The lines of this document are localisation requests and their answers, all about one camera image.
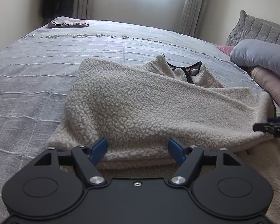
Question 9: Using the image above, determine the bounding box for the grey checked bedspread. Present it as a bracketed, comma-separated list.
[0, 21, 261, 223]

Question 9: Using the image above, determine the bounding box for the small pink pillow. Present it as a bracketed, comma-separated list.
[216, 46, 235, 56]

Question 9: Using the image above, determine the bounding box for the right grey curtain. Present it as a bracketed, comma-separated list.
[175, 0, 208, 38]

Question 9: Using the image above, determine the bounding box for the grey quilted cushion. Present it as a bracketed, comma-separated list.
[225, 10, 280, 46]

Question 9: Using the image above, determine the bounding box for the blue-grey pillow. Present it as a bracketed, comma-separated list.
[230, 39, 280, 77]

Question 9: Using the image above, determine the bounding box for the left grey curtain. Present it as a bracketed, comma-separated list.
[72, 0, 92, 20]

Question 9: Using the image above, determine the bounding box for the grey curtain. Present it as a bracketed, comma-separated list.
[175, 0, 208, 38]
[72, 0, 92, 20]

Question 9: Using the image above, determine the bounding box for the cream fleece jacket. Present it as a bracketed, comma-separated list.
[47, 55, 280, 223]

